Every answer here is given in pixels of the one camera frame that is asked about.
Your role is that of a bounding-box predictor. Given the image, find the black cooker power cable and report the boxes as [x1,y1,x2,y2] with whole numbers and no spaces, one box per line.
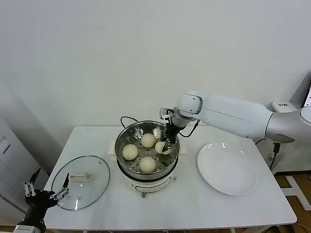
[120,116,141,129]

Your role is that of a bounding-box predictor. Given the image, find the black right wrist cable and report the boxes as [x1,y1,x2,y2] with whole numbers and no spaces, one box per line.
[179,119,200,138]

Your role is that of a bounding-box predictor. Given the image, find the white metal floor frame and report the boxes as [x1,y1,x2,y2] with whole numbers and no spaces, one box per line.
[284,174,311,212]

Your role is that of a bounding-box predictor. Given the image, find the white round plate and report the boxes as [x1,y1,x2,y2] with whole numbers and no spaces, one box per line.
[197,142,258,196]

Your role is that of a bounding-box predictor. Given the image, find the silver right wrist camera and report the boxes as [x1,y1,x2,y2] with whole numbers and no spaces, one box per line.
[159,107,174,120]

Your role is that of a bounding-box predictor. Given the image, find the cream steamed baozi bun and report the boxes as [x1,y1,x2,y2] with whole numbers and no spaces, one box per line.
[139,156,156,174]
[141,133,156,149]
[155,141,172,155]
[122,144,139,161]

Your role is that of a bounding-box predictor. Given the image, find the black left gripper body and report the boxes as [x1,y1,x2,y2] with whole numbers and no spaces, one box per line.
[25,190,58,210]

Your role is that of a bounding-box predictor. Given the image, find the laptop computer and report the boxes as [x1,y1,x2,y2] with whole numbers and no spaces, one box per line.
[302,72,311,107]

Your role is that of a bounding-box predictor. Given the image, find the glass lid with cream handle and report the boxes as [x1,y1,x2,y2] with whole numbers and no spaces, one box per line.
[51,155,111,211]

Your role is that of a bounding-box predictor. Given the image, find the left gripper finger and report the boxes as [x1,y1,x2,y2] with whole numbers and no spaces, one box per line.
[23,167,41,197]
[49,172,70,200]

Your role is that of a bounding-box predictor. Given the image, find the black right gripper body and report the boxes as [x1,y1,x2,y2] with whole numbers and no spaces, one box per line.
[167,121,182,144]

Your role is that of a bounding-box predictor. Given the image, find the cream electric cooker base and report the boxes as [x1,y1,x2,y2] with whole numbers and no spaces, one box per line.
[107,139,188,199]

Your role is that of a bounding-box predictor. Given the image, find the stainless steel steamer basket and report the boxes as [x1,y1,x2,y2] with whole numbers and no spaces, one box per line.
[114,120,180,178]

